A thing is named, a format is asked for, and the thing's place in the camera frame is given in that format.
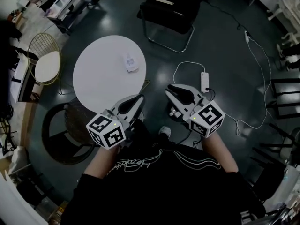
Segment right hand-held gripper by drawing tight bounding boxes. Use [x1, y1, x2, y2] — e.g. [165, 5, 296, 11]
[165, 83, 225, 138]

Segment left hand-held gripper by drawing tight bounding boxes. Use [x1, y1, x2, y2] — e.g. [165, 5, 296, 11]
[86, 93, 146, 151]

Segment white tissue packet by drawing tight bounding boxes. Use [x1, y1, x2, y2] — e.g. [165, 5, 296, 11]
[122, 52, 139, 74]

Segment person's right forearm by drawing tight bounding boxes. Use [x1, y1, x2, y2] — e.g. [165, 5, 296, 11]
[200, 131, 239, 173]

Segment person's left forearm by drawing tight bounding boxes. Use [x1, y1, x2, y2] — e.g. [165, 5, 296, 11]
[83, 145, 120, 179]

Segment round white table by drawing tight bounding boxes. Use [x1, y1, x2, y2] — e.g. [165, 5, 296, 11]
[72, 35, 150, 113]

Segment long white power strip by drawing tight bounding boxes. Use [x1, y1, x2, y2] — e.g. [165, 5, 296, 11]
[200, 71, 210, 93]

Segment person's black trousers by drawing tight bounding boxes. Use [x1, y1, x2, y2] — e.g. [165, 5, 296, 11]
[126, 120, 204, 150]

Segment person's white shoe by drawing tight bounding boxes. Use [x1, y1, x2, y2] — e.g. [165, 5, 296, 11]
[158, 126, 172, 138]

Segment black wicker chair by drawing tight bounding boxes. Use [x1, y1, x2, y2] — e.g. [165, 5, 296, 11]
[41, 102, 100, 165]

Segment black office chair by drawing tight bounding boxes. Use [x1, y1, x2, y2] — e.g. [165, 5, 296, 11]
[137, 0, 201, 53]

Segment person's black shirt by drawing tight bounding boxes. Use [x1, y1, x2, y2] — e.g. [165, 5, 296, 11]
[60, 139, 267, 225]

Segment black slatted chair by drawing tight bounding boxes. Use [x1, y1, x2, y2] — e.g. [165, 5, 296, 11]
[250, 123, 296, 173]

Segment white low cabinet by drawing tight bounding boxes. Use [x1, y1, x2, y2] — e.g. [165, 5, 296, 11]
[9, 52, 43, 103]

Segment white cloth bag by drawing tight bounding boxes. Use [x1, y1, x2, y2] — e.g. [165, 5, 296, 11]
[9, 145, 30, 173]

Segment white vanity with mirror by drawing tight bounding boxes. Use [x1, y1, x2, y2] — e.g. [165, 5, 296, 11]
[267, 0, 300, 21]

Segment black power cable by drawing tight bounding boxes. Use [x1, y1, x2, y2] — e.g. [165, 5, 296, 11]
[206, 87, 216, 101]

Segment white power cable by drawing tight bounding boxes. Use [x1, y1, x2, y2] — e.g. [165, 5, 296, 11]
[172, 40, 274, 136]

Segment gold wire chair white cushion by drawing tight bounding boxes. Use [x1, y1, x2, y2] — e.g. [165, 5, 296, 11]
[27, 33, 62, 86]

